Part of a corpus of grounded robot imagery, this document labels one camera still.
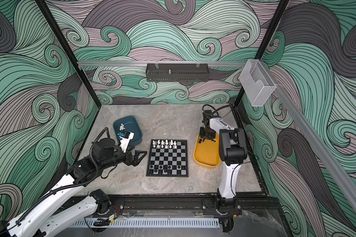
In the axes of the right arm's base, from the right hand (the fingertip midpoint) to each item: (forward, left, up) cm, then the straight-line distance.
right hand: (205, 136), depth 100 cm
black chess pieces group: (-23, +27, +2) cm, 35 cm away
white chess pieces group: (-8, +27, +2) cm, 28 cm away
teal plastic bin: (+10, +55, +1) cm, 56 cm away
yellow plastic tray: (-13, +1, 0) cm, 13 cm away
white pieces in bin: (+6, +60, +2) cm, 60 cm away
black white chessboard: (-16, +25, +1) cm, 30 cm away
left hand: (-21, +37, +22) cm, 48 cm away
